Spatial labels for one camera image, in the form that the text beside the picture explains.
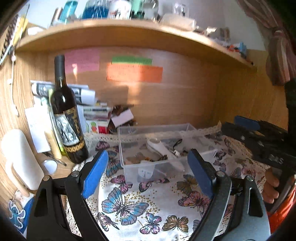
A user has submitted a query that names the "small round mirror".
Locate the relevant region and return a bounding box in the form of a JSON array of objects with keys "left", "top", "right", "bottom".
[{"left": 41, "top": 159, "right": 58, "bottom": 175}]

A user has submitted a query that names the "white card box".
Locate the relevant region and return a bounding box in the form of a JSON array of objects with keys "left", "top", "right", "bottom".
[{"left": 111, "top": 109, "right": 134, "bottom": 128}]

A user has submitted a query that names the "pink sticky note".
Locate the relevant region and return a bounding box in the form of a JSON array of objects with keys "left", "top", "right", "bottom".
[{"left": 64, "top": 48, "right": 100, "bottom": 74}]

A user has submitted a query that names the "white rounded device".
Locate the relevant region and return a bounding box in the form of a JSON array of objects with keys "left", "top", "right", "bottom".
[{"left": 1, "top": 129, "right": 44, "bottom": 197}]

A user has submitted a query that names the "stack of booklets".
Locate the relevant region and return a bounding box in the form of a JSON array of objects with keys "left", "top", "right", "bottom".
[{"left": 77, "top": 105, "right": 113, "bottom": 134}]

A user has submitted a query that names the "white power plug adapter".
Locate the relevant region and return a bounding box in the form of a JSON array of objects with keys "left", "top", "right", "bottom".
[{"left": 138, "top": 167, "right": 154, "bottom": 179}]

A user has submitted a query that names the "white paper sheet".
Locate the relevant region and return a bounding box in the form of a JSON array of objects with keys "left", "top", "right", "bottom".
[{"left": 25, "top": 105, "right": 51, "bottom": 153}]

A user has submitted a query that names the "clear plastic storage box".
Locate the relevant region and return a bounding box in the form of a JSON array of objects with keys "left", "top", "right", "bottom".
[{"left": 118, "top": 123, "right": 221, "bottom": 184}]

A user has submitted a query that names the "wooden shelf board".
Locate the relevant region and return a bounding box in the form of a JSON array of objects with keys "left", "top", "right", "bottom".
[{"left": 16, "top": 19, "right": 257, "bottom": 71}]

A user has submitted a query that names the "person's right hand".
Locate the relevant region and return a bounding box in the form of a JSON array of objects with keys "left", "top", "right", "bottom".
[{"left": 262, "top": 168, "right": 280, "bottom": 204}]

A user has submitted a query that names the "dark wine bottle elephant label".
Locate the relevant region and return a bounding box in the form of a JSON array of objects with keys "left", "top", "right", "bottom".
[{"left": 50, "top": 55, "right": 89, "bottom": 164}]

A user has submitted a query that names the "butterfly print lace cloth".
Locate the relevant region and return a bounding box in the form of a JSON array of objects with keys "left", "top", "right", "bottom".
[{"left": 86, "top": 123, "right": 268, "bottom": 240}]

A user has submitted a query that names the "orange sticky note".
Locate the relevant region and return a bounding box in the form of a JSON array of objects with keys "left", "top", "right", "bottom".
[{"left": 106, "top": 63, "right": 163, "bottom": 83}]

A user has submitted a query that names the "green sticky note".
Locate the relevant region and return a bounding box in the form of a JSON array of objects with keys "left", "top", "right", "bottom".
[{"left": 111, "top": 55, "right": 152, "bottom": 65}]

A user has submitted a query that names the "white charging cable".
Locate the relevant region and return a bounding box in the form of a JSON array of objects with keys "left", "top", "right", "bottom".
[{"left": 6, "top": 53, "right": 20, "bottom": 118}]

